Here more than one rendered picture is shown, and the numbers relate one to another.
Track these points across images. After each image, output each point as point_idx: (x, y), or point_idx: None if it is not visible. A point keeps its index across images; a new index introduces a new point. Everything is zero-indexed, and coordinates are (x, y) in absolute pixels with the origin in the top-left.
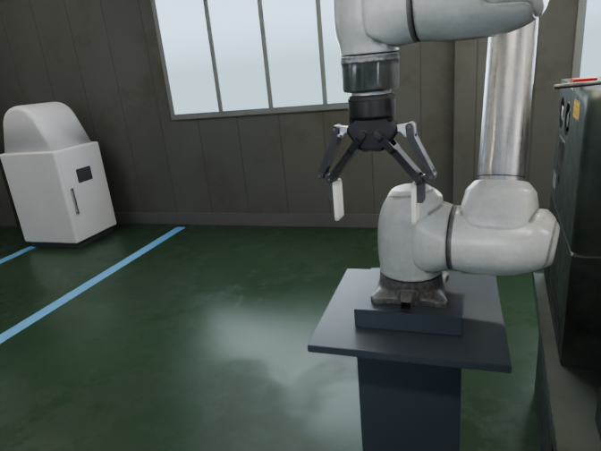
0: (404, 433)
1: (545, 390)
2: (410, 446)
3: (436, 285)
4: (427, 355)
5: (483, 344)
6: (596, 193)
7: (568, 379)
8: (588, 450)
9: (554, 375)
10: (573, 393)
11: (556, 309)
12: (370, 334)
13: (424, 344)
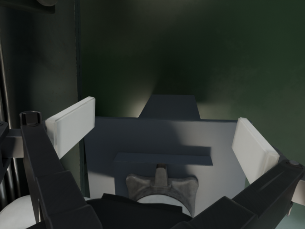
0: (171, 118)
1: (83, 156)
2: (168, 115)
3: (134, 198)
4: (142, 122)
5: (101, 142)
6: None
7: (69, 164)
8: (63, 106)
9: (76, 167)
10: (67, 152)
11: None
12: (194, 146)
13: (146, 137)
